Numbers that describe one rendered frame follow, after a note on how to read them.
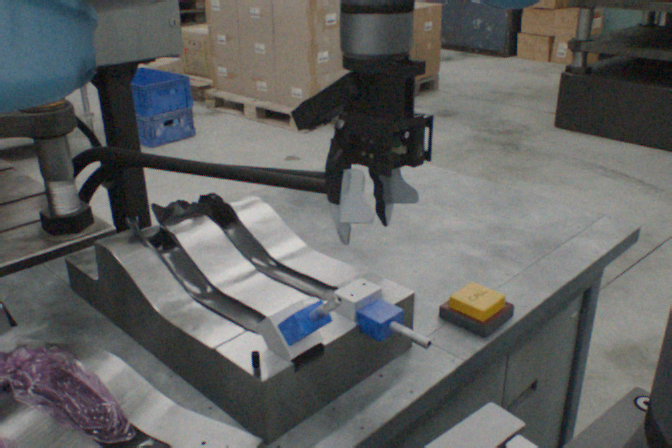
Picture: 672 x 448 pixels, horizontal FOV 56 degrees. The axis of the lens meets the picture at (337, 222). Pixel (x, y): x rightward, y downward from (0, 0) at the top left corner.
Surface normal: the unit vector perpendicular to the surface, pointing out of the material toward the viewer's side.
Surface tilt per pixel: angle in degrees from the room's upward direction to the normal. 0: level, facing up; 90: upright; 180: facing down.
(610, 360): 0
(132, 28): 90
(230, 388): 90
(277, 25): 84
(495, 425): 0
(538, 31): 81
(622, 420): 0
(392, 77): 90
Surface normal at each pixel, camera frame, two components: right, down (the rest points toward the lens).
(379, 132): -0.70, 0.30
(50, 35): 0.91, 0.19
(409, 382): -0.01, -0.91
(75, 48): 0.99, 0.10
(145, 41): 0.71, 0.29
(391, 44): 0.33, 0.40
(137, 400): 0.40, -0.73
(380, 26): 0.02, 0.42
